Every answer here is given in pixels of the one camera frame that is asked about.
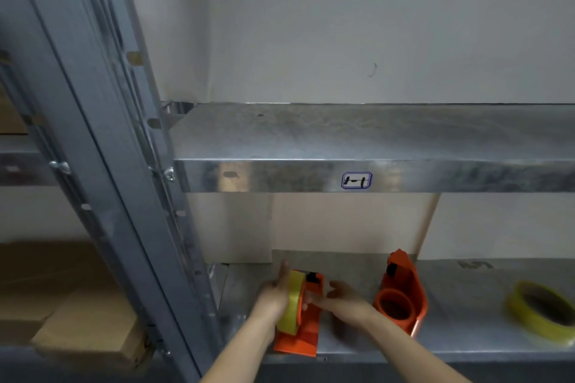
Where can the person's left fingers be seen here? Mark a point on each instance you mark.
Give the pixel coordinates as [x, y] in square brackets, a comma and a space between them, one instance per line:
[285, 272]

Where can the white label sticker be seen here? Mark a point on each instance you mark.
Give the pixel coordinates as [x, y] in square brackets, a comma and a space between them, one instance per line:
[356, 180]

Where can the person's left forearm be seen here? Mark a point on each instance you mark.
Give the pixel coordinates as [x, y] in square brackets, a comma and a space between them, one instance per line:
[238, 351]

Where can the person's right fingers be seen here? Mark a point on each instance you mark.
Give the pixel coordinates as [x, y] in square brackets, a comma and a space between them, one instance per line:
[321, 302]

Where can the yellow tape roll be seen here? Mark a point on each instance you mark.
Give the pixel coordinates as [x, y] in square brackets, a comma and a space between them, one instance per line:
[537, 311]
[294, 302]

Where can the brown cardboard box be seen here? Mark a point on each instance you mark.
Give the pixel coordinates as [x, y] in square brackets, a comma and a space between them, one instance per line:
[40, 275]
[10, 115]
[96, 329]

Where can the grey metal rack upright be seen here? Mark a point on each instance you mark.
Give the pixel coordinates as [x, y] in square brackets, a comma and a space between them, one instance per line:
[76, 127]
[155, 136]

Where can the person's right hand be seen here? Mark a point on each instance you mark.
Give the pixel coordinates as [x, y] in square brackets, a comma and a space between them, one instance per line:
[348, 306]

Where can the galvanized metal shelf board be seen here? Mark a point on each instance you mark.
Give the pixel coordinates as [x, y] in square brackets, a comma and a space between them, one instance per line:
[373, 145]
[462, 306]

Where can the metal rack bolt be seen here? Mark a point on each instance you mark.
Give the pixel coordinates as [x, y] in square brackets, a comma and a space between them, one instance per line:
[169, 174]
[59, 166]

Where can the grey metal shelf beam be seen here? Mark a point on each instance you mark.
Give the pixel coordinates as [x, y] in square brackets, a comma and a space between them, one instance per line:
[22, 167]

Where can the person's left hand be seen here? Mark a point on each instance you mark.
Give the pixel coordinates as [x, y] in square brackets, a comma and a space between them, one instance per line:
[269, 295]

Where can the person's right forearm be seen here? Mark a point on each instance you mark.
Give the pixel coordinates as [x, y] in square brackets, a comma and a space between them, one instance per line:
[408, 351]

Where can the orange tape dispenser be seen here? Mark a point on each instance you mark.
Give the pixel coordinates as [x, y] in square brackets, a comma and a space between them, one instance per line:
[402, 297]
[307, 329]

